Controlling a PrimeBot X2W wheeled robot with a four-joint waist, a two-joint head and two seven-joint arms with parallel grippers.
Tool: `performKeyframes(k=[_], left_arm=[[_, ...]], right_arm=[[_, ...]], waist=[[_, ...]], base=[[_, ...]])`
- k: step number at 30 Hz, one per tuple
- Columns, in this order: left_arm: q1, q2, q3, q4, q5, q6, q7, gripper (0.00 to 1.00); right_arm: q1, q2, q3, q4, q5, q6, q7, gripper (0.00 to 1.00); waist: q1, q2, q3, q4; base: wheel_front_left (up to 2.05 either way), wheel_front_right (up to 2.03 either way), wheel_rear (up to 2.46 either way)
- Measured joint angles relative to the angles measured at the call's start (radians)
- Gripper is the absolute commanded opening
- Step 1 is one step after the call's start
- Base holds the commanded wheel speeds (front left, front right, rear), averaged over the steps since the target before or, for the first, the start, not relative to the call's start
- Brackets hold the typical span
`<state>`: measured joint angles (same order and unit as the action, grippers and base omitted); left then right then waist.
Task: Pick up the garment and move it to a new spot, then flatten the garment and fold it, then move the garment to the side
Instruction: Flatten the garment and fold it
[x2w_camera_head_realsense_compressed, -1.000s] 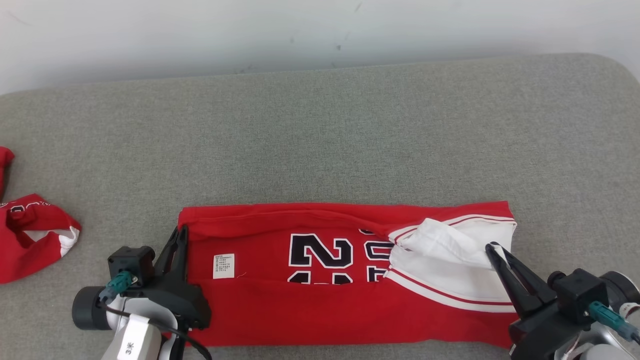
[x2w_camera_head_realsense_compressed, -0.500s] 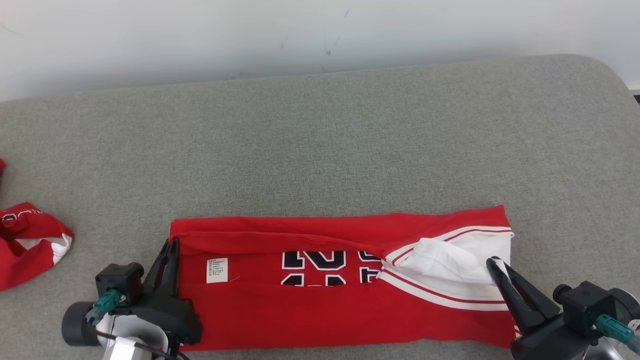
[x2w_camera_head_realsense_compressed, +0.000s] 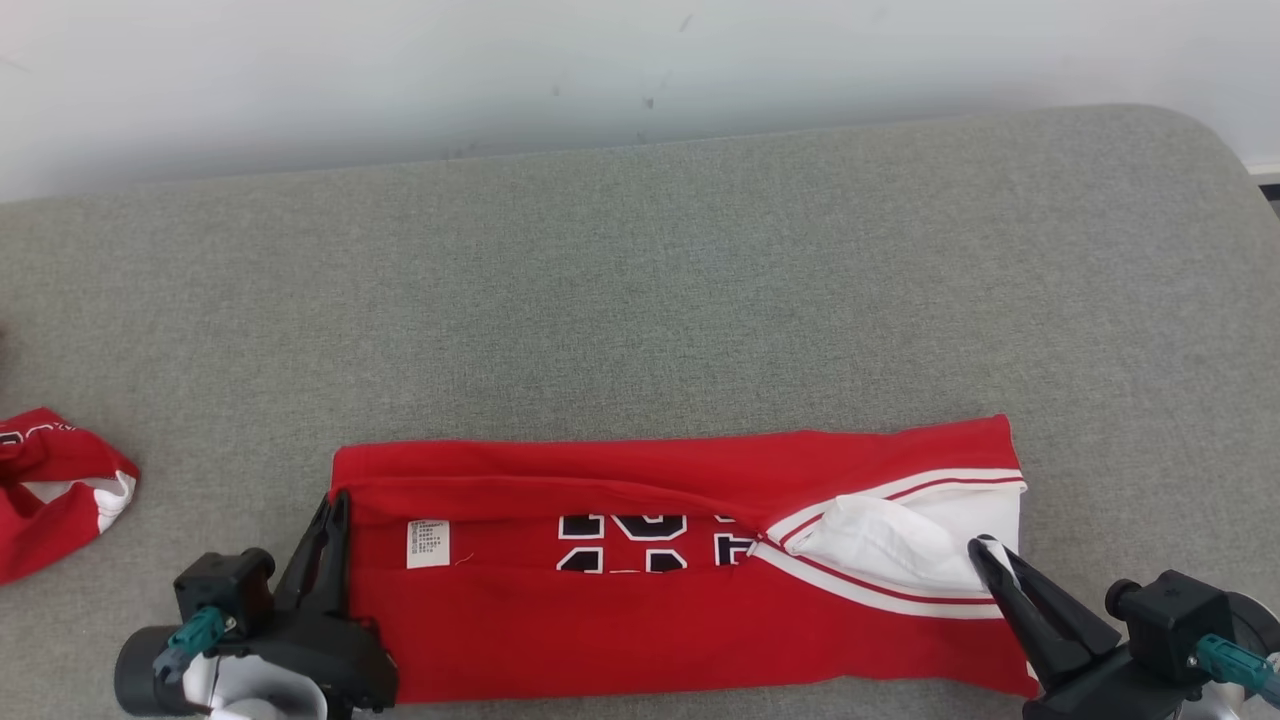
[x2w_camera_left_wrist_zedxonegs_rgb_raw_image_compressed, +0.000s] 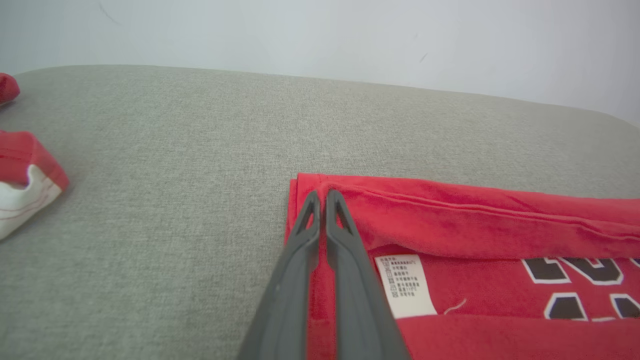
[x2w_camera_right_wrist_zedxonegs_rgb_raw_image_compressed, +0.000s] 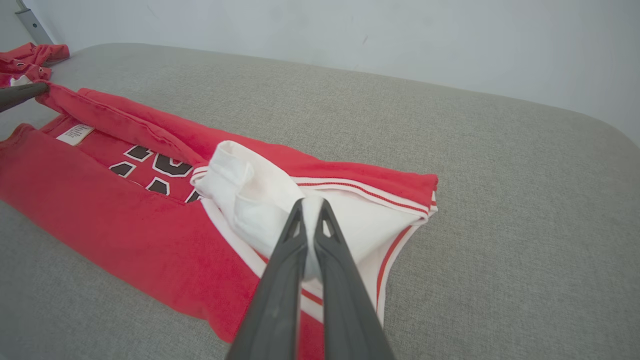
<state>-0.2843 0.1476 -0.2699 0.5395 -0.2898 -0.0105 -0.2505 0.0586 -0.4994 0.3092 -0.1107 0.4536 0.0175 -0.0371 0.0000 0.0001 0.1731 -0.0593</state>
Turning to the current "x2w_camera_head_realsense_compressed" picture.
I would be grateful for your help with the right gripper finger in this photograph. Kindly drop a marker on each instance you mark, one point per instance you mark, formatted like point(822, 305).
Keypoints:
point(1060, 610)
point(1035, 640)

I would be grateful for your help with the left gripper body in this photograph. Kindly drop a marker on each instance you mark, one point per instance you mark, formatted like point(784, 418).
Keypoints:
point(340, 660)

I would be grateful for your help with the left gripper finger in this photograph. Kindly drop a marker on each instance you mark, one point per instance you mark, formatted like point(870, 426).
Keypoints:
point(305, 580)
point(340, 560)

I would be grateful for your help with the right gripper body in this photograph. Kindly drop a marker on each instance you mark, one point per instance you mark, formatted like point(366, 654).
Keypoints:
point(1120, 690)

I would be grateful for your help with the red jersey with lettering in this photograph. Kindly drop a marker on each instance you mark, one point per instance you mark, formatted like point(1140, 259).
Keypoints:
point(600, 630)

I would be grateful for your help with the red shorts with white band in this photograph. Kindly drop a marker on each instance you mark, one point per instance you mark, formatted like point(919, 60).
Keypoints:
point(50, 500)

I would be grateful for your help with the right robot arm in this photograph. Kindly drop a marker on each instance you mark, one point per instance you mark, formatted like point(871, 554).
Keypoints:
point(1255, 610)

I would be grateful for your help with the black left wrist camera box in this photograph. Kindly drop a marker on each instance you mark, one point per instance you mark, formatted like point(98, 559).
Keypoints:
point(225, 585)

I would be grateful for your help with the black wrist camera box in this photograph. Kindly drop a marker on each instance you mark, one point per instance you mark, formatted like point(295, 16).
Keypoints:
point(225, 585)
point(1170, 610)

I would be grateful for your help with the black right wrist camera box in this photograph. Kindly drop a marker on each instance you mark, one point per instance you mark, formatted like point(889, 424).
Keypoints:
point(1170, 610)

